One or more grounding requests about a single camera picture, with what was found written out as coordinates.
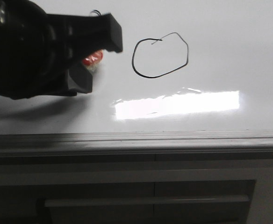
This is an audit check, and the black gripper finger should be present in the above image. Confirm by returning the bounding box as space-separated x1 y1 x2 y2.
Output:
48 14 123 53
66 63 93 94

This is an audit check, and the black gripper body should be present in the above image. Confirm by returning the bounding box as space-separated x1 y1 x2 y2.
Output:
0 0 81 100

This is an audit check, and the red round magnet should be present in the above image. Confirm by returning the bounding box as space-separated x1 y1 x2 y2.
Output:
82 50 103 68

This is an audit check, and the white whiteboard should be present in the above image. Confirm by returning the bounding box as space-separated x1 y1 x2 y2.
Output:
0 0 273 134

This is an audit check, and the grey cabinet with handle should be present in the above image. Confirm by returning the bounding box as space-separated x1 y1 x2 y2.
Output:
0 152 273 224

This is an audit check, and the grey aluminium whiteboard frame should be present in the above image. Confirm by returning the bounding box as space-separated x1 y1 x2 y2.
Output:
0 130 273 158

